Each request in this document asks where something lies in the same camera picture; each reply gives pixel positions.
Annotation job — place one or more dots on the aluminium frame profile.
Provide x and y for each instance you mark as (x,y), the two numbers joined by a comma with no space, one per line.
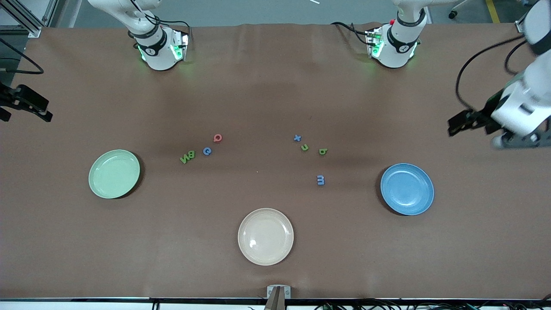
(33,31)
(521,26)

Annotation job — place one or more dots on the blue letter m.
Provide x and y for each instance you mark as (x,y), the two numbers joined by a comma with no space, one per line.
(320,180)

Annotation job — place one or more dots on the blue plate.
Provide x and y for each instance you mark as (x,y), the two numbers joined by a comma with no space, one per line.
(407,189)

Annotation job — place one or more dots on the green capital letter N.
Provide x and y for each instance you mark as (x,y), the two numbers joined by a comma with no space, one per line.
(184,159)

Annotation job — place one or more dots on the brown table cover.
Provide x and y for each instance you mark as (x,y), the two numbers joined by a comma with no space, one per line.
(258,64)

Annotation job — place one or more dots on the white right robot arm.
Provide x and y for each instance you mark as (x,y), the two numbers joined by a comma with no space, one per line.
(157,47)

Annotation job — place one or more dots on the red letter Q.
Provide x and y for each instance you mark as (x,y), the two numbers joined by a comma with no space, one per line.
(216,139)

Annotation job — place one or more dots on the office chair leg with caster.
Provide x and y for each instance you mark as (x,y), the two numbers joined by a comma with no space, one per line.
(453,15)

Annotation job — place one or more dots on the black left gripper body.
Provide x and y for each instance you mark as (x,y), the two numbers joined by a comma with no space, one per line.
(487,113)

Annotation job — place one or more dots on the light green plate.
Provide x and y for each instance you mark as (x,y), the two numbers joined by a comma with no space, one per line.
(114,174)

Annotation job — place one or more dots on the silver left base connector plate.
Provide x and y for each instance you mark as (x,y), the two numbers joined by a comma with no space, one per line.
(373,43)

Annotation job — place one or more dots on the beige plate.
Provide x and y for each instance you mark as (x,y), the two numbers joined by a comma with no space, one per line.
(265,237)

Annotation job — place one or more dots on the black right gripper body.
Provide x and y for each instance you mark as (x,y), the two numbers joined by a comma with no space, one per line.
(9,98)

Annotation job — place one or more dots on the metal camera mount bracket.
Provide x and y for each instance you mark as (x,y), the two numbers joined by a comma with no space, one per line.
(278,297)

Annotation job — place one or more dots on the silver right base connector plate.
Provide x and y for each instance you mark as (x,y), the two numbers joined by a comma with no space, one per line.
(184,43)

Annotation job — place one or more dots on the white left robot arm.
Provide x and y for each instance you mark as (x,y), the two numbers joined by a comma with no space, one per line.
(400,43)

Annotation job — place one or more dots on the silver base connector plate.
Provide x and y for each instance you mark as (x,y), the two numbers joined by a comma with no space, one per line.
(184,43)
(373,43)

